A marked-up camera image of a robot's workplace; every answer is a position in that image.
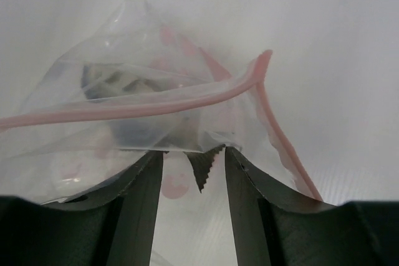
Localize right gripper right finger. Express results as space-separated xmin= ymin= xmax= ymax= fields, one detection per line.
xmin=225 ymin=147 xmax=398 ymax=265

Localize clear zip top bag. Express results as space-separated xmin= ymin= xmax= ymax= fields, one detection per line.
xmin=0 ymin=0 xmax=324 ymax=266

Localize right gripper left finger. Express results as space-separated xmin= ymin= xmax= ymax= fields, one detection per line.
xmin=1 ymin=151 xmax=163 ymax=265

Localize grey fake fish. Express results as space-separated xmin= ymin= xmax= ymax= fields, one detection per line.
xmin=79 ymin=63 xmax=224 ymax=194

